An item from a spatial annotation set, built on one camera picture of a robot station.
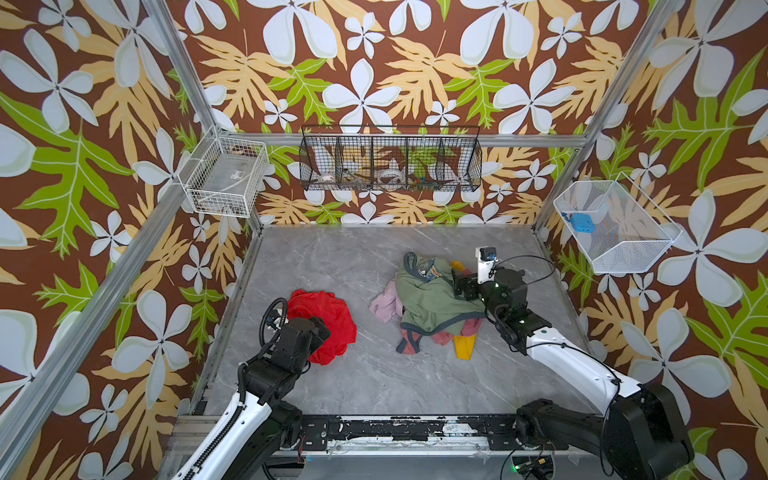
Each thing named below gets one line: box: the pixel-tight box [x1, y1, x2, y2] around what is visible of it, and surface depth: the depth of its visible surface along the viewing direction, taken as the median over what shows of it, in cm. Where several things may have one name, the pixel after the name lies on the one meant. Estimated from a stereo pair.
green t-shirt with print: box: [395, 253, 486, 335], surface depth 86 cm
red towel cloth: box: [288, 290, 358, 365], surface depth 90 cm
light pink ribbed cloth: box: [368, 280, 404, 324], surface depth 97 cm
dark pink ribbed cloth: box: [401, 318, 482, 354], surface depth 88 cm
